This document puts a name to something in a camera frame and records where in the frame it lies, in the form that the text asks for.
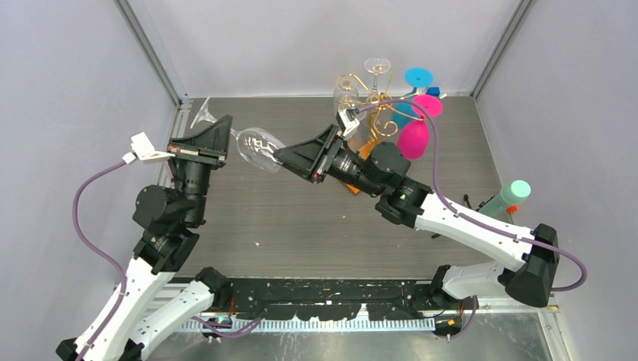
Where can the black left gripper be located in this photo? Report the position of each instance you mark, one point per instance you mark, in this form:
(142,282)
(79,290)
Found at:
(197,147)

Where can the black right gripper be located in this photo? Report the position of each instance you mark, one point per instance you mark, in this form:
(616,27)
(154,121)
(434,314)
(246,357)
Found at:
(318,153)

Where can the clear wine glass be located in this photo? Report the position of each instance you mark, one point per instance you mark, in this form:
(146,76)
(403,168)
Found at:
(257,147)
(347,102)

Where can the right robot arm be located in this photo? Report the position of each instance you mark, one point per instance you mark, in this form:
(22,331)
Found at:
(523,264)

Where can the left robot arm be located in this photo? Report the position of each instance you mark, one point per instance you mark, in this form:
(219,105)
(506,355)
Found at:
(169,217)

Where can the orange wooden rack base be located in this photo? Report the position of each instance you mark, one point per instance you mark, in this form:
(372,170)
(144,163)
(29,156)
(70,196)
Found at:
(364,152)

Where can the pink wine glass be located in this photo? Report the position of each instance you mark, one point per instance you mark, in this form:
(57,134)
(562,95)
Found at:
(414,132)

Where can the blue wine glass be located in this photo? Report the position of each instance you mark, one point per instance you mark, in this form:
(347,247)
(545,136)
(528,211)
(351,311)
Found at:
(418,79)

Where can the blue cube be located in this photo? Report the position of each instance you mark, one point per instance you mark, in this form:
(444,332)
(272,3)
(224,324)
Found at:
(434,91)

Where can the mint green bottle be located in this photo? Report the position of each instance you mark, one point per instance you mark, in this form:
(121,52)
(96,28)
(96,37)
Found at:
(513,194)

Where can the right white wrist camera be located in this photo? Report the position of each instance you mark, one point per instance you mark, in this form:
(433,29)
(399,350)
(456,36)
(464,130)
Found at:
(348,122)

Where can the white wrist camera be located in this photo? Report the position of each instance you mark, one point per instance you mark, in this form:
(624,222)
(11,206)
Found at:
(142,149)
(348,122)

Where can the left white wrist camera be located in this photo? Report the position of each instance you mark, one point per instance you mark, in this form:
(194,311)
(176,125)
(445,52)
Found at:
(142,149)

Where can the gold wire wine glass rack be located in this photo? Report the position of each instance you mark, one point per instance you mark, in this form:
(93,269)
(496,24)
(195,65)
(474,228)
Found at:
(379,117)

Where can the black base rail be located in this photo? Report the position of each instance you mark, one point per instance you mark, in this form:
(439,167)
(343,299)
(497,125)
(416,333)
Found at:
(328,299)

